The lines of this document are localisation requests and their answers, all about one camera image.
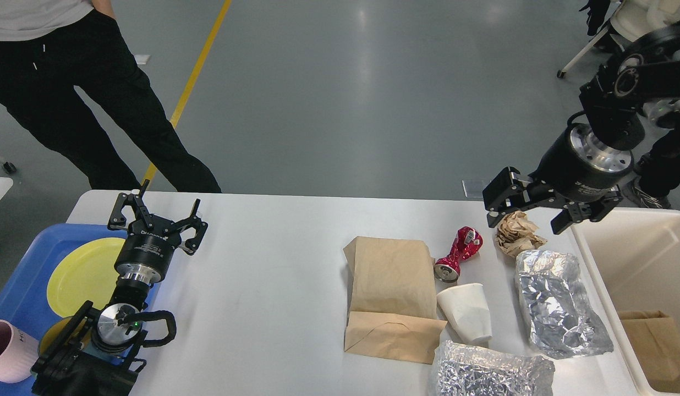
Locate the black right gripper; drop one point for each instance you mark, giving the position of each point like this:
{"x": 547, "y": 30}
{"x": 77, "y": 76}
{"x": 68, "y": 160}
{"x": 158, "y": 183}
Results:
{"x": 578, "y": 174}

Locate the crumpled brown paper ball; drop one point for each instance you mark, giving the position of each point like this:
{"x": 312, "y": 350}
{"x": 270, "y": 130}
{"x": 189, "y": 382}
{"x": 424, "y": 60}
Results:
{"x": 516, "y": 233}

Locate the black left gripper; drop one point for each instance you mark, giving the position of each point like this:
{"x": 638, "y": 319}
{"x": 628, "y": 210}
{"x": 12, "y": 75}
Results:
{"x": 147, "y": 250}

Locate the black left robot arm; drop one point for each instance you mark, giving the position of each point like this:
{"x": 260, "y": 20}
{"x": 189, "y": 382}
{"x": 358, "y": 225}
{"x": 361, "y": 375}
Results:
{"x": 96, "y": 352}

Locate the teal mug yellow inside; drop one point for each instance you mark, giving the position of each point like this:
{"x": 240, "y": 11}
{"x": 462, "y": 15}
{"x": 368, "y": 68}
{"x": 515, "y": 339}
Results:
{"x": 54, "y": 332}

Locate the beige plastic bin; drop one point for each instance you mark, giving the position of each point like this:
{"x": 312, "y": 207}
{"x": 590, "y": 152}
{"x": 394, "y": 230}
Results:
{"x": 633, "y": 256}

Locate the pink ribbed mug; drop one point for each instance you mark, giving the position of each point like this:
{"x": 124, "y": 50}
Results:
{"x": 18, "y": 353}

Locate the blue plastic tray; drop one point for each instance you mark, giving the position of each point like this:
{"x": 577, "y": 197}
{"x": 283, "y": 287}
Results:
{"x": 24, "y": 302}

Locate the chair caster at left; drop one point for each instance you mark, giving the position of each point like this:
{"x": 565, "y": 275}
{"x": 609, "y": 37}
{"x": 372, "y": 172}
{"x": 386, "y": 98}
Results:
{"x": 7, "y": 166}

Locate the brown paper bag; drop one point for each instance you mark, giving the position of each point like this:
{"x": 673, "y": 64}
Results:
{"x": 655, "y": 339}
{"x": 393, "y": 307}

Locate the crushed red soda can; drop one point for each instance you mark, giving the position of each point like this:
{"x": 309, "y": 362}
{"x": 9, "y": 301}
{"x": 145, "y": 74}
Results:
{"x": 467, "y": 243}

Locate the brown paper bag in bin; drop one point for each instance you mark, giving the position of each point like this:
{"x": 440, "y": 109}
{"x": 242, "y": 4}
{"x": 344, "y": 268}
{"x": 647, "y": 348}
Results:
{"x": 655, "y": 339}

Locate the foil sheet front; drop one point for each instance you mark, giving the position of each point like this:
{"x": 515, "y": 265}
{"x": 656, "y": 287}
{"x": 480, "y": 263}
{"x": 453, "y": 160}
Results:
{"x": 461, "y": 369}

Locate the seated person in black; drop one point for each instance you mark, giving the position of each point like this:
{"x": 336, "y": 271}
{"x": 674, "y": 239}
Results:
{"x": 597, "y": 11}

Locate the white paper cup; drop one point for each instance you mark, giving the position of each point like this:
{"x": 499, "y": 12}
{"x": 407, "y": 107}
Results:
{"x": 466, "y": 309}

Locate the yellow plastic plate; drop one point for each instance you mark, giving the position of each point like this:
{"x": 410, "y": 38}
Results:
{"x": 87, "y": 273}

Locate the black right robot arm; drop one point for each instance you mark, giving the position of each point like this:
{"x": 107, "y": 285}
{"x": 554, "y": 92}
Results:
{"x": 642, "y": 80}

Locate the person in grey sneakers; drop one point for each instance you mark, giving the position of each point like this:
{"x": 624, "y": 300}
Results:
{"x": 658, "y": 172}

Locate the white office chair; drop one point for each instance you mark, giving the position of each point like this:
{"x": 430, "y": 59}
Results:
{"x": 632, "y": 20}

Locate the floor outlet cover left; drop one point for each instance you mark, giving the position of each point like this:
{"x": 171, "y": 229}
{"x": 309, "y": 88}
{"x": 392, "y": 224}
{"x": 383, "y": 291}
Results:
{"x": 473, "y": 188}

